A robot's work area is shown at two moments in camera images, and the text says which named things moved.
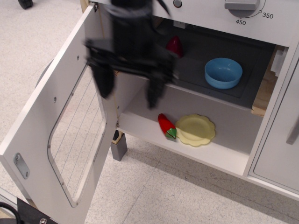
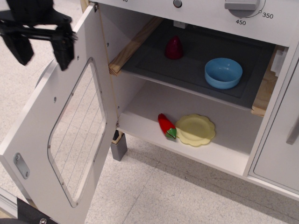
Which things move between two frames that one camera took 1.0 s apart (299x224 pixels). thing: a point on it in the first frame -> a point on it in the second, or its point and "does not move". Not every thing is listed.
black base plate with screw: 28,214 does not move
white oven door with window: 57,157 does not move
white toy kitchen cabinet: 234,103 does not move
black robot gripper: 132,45 -> 17,14
